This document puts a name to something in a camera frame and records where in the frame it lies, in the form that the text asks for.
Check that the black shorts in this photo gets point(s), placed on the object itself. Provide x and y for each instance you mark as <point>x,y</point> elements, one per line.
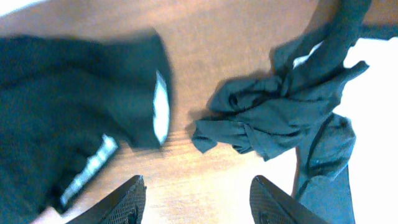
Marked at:
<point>66,104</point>

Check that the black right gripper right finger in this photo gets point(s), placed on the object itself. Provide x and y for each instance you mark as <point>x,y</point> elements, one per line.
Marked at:
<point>271,205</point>

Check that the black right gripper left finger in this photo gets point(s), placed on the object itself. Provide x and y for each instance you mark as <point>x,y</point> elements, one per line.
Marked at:
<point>124,205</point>

